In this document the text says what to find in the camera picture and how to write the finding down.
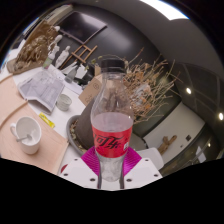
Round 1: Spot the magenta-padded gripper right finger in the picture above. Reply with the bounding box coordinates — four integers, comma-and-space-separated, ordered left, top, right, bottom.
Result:
123, 146, 163, 190

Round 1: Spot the black wall screen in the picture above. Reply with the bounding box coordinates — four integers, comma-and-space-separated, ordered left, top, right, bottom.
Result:
58, 10, 108, 44

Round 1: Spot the small spray bottle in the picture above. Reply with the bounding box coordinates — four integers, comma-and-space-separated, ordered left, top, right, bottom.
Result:
42, 54, 54, 70

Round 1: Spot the dried plant in grey pot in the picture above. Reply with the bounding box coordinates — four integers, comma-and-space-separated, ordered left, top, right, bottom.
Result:
74, 46, 184, 158

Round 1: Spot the clear red-labelled drink bottle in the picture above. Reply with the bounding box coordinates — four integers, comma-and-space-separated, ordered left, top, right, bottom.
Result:
90, 57, 135, 191

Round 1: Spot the cardboard box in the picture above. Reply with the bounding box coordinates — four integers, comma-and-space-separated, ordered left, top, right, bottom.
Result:
78, 77, 104, 107

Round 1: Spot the tan canvas mat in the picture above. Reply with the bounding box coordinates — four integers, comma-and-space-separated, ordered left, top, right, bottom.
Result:
0, 74, 70, 176

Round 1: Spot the white mug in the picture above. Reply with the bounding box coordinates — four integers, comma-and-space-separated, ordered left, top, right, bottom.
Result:
9, 115, 43, 155

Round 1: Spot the small white ribbed cup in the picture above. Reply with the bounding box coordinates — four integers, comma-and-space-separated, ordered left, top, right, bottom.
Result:
55, 93, 73, 112

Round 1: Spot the open printed newspaper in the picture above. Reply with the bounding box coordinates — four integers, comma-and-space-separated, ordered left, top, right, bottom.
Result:
17, 68, 66, 113

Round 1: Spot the wooden figure sculpture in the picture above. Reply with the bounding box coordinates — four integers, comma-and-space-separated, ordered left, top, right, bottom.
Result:
157, 134, 178, 156

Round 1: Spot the yellow packet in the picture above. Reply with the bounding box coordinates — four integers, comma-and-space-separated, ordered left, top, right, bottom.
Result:
38, 112, 56, 129

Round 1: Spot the grey glass bottle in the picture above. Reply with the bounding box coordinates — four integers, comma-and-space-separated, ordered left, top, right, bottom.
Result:
64, 64, 79, 84

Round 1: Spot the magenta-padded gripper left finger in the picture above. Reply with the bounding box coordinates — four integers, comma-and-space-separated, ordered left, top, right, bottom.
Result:
59, 146, 101, 190

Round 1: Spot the white plaster statue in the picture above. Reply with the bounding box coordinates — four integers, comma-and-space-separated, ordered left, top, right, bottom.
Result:
46, 34, 63, 61
54, 45, 72, 69

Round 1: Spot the wooden easel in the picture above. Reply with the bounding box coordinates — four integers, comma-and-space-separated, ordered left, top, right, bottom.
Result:
58, 44, 99, 71

